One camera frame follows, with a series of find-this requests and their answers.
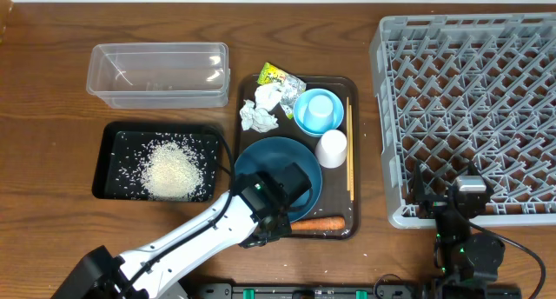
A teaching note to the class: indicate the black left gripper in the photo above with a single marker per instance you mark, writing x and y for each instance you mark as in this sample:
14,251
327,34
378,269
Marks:
294,182

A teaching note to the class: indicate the green snack wrapper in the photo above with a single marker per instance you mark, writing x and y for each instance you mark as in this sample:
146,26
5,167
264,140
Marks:
290,86

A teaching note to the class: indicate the white cup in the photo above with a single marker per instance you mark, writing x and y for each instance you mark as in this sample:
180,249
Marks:
331,150

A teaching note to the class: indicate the orange carrot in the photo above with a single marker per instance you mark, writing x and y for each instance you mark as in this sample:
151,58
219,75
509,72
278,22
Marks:
323,223

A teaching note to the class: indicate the grey dishwasher rack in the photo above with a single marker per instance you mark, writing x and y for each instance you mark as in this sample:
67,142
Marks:
459,89

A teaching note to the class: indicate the pile of white rice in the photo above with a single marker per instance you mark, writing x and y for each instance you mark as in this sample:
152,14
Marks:
171,172

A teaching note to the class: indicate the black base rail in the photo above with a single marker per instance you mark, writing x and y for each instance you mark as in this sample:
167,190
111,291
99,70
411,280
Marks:
228,291

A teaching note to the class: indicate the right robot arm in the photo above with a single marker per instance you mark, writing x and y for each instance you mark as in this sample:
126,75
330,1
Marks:
469,261

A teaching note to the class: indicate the white tissue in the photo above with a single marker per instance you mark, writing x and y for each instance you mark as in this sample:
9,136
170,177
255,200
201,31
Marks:
257,119
267,96

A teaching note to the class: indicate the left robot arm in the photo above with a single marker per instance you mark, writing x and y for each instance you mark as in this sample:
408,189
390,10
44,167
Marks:
151,270

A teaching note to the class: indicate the light blue cup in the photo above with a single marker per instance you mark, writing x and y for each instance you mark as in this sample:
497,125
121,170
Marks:
319,114

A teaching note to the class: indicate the black tray bin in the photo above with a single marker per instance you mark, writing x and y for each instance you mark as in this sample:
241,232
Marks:
125,145

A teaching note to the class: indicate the brown serving tray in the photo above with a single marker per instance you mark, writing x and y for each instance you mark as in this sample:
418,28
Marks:
334,198

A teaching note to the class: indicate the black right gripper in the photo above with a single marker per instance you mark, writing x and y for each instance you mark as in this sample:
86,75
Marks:
437,206

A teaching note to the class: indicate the wooden chopstick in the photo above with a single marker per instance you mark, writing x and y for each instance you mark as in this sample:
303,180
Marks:
351,152
348,148

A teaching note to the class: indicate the dark blue plate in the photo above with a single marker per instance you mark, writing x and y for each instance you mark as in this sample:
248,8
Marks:
275,153

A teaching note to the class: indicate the light blue bowl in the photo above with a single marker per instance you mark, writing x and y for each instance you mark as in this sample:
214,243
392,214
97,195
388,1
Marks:
302,102

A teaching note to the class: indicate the clear plastic bin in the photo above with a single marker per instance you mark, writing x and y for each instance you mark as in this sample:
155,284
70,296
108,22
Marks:
160,75

